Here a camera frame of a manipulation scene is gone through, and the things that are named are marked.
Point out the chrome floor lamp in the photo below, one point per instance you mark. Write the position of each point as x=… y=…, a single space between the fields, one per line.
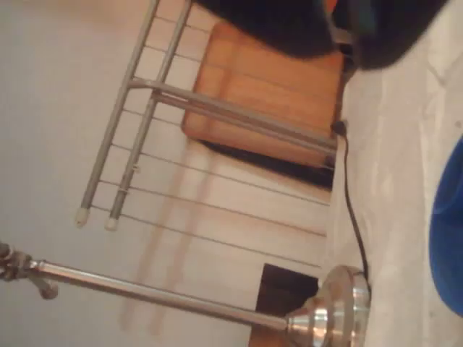
x=336 y=311

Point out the dark brown wooden furniture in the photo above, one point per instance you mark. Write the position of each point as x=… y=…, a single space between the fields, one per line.
x=285 y=289

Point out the blue plastic bowl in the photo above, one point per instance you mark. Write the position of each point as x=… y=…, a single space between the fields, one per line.
x=450 y=224

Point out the grey metal drying rack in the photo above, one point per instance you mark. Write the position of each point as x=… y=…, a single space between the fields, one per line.
x=152 y=86

